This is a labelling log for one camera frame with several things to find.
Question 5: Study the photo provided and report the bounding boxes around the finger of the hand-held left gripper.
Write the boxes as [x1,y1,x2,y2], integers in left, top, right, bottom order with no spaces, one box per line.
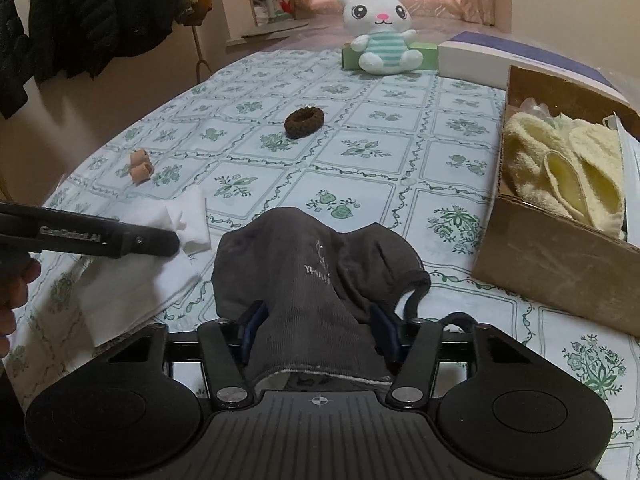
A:
[119,223,181,259]

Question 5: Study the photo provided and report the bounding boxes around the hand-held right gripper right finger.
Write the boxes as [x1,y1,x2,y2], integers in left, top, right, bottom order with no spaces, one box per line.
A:
[370,305,532,409]

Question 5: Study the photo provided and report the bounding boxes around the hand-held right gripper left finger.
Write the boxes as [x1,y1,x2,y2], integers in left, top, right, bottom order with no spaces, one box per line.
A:
[106,302,267,409]

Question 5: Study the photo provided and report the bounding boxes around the white tissue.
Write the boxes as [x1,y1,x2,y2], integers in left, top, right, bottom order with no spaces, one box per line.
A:
[76,185,211,349]

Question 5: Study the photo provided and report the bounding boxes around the dark grey sock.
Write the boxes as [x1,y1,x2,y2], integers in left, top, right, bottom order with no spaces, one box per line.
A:
[210,207,477,387]

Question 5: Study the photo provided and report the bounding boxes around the brown cardboard box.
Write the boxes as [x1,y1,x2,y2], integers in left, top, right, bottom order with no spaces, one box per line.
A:
[471,64,640,339]

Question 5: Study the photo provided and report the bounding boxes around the person's left hand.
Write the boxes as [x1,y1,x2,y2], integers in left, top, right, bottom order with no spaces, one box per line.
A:
[0,256,42,358]

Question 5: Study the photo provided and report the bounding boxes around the small beige rolled item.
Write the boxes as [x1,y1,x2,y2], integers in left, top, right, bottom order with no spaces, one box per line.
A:
[128,148,154,186]

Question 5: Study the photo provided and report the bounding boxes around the brown fuzzy scrunchie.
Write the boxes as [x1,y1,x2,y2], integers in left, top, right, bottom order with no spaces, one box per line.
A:
[283,106,325,137]

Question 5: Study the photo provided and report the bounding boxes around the black jacket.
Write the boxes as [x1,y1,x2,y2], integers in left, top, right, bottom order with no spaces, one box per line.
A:
[0,0,175,122]

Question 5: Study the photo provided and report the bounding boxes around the pale yellow towel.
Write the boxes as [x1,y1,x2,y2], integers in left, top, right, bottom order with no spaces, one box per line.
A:
[501,109,627,242]

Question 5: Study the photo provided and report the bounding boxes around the green tissue box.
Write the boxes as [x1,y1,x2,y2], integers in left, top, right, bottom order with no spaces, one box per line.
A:
[341,42,441,72]

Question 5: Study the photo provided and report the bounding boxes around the white paper packet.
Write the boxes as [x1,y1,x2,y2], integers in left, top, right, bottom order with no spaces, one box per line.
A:
[601,111,640,247]

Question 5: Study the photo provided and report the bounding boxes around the white plush cat toy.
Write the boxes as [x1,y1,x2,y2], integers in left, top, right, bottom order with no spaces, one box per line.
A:
[336,0,418,76]

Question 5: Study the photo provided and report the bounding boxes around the blue and white flat box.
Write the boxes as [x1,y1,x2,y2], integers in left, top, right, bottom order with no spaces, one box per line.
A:
[437,30,640,107]

